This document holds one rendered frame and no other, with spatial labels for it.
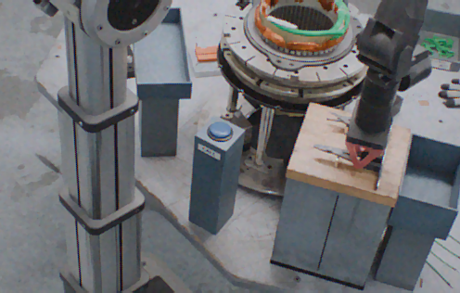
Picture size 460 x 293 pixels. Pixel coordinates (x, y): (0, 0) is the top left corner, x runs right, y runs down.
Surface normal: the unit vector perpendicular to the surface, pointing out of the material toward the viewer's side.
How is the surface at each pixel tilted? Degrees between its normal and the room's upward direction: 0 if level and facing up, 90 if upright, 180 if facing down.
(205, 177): 90
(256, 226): 0
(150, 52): 0
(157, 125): 90
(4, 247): 0
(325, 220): 90
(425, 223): 90
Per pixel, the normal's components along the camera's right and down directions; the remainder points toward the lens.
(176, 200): 0.08, -0.70
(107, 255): 0.65, 0.58
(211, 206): -0.53, 0.57
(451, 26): -0.20, 0.65
